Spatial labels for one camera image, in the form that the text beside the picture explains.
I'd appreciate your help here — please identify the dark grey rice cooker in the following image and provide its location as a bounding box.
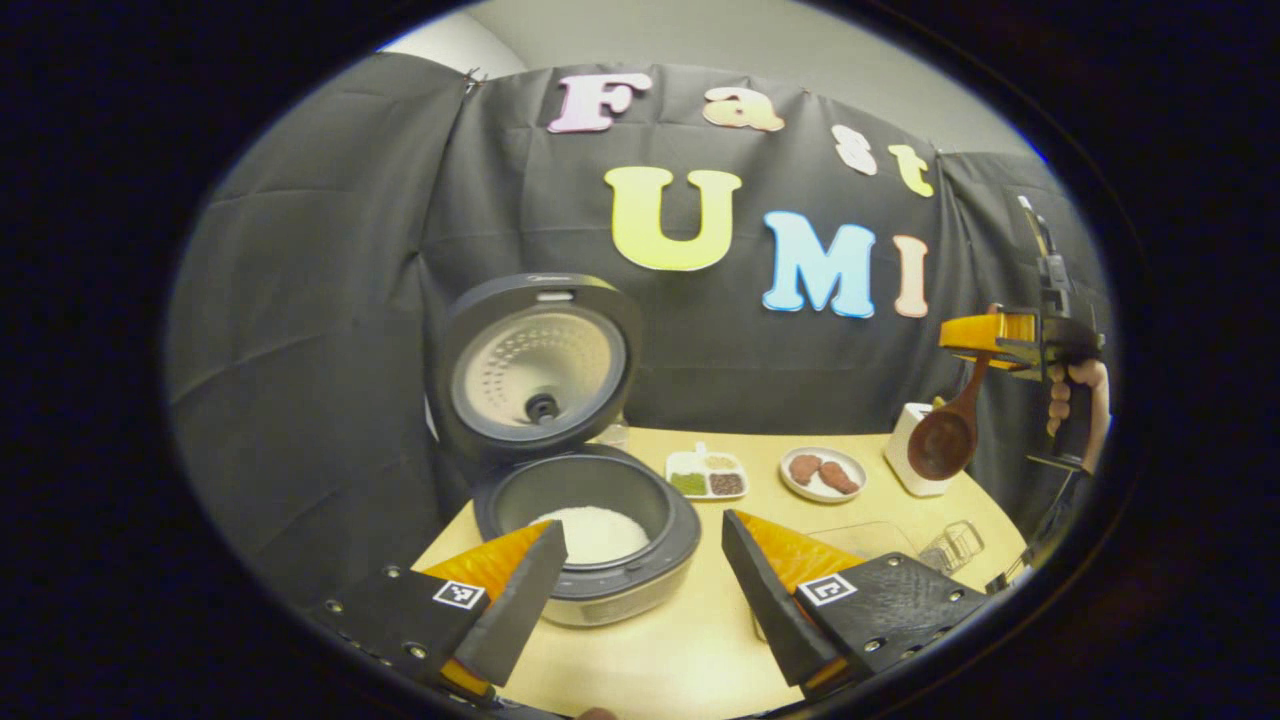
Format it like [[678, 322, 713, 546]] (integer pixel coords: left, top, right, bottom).
[[428, 273, 703, 628]]

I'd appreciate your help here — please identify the small clear glass container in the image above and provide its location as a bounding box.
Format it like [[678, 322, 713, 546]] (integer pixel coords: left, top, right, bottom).
[[918, 520, 986, 576]]

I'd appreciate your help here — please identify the white chopstick holder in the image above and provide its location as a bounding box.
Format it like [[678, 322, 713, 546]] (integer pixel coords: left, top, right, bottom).
[[884, 402, 956, 498]]

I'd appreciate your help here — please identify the round white plate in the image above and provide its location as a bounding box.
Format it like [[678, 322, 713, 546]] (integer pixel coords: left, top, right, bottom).
[[779, 446, 868, 503]]

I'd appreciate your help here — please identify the white rice pile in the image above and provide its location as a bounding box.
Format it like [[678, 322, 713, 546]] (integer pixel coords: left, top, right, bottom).
[[530, 506, 651, 565]]

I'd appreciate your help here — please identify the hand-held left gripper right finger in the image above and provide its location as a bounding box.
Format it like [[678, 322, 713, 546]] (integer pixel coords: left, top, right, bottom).
[[721, 510, 991, 701]]

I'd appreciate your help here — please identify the white divided grain dish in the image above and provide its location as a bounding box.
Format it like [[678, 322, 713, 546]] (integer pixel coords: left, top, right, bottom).
[[665, 442, 748, 501]]

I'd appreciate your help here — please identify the black backdrop cloth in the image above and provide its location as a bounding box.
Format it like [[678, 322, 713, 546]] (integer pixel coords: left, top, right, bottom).
[[165, 50, 1119, 601]]

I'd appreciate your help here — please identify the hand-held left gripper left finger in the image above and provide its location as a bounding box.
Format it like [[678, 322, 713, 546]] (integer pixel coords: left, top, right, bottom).
[[305, 520, 568, 701]]

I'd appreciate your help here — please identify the brown wooden spoon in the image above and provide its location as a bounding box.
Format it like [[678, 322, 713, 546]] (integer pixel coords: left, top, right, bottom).
[[907, 355, 993, 482]]

